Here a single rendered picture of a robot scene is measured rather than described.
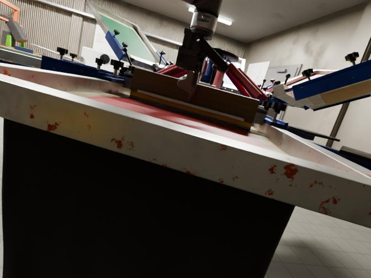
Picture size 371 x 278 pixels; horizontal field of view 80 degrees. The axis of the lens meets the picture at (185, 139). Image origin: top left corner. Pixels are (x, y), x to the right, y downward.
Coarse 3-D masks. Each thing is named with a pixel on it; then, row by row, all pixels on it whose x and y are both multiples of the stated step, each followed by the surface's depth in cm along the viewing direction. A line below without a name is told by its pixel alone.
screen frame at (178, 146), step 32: (0, 64) 35; (0, 96) 22; (32, 96) 22; (64, 96) 22; (64, 128) 22; (96, 128) 21; (128, 128) 21; (160, 128) 21; (192, 128) 24; (256, 128) 83; (160, 160) 21; (192, 160) 21; (224, 160) 20; (256, 160) 20; (288, 160) 20; (320, 160) 33; (256, 192) 20; (288, 192) 20; (320, 192) 20; (352, 192) 19
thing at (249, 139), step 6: (186, 114) 69; (204, 120) 66; (228, 126) 67; (240, 132) 61; (246, 132) 64; (240, 138) 50; (246, 138) 53; (252, 138) 55; (252, 144) 47; (258, 144) 49
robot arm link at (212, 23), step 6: (198, 12) 63; (192, 18) 66; (198, 18) 63; (204, 18) 62; (210, 18) 63; (216, 18) 65; (192, 24) 65; (198, 24) 64; (204, 24) 63; (210, 24) 64; (210, 30) 65
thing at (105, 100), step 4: (96, 100) 49; (100, 100) 51; (104, 100) 52; (108, 100) 54; (112, 100) 56; (116, 100) 58; (120, 100) 60; (124, 100) 62; (128, 100) 65; (132, 100) 68; (136, 100) 71; (148, 104) 68; (160, 108) 67; (164, 108) 70; (176, 112) 68
